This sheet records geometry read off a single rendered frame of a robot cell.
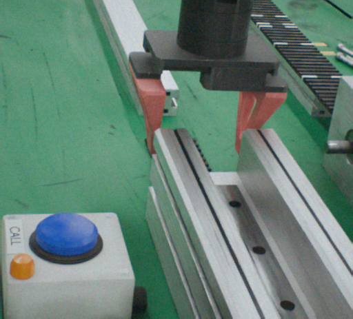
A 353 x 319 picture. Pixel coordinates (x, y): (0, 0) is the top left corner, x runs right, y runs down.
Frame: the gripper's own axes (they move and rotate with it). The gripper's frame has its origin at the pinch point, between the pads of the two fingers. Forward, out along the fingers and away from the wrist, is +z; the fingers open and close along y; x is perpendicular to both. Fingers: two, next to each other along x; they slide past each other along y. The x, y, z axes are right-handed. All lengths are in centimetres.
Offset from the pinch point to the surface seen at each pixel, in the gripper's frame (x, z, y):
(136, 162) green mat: 5.0, 4.6, -4.0
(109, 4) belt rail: 41.9, 1.6, -1.6
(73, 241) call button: -18.5, -2.7, -12.7
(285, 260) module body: -17.4, 0.0, 2.3
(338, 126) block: 2.5, -0.7, 14.0
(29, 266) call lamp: -20.4, -2.1, -15.6
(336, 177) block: 0.6, 3.7, 14.0
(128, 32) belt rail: 31.6, 1.6, -0.8
